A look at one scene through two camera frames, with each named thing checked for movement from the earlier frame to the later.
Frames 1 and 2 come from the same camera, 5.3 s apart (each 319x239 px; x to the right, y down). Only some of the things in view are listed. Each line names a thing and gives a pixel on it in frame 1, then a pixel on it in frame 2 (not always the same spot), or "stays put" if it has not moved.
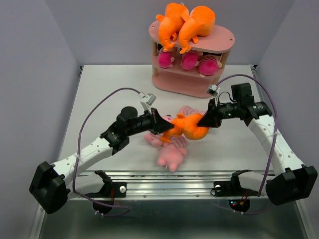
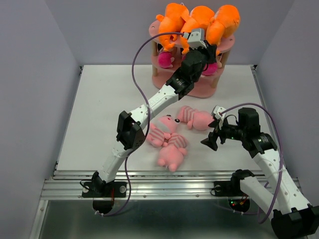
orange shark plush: x=200 y=23 stays put
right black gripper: x=211 y=118 -> x=211 y=141
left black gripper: x=159 y=125 -> x=210 y=51
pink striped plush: x=171 y=154 stays put
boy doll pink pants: x=165 y=59 stays put
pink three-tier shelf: x=193 y=73 stays put
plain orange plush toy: x=186 y=125 -> x=224 y=23
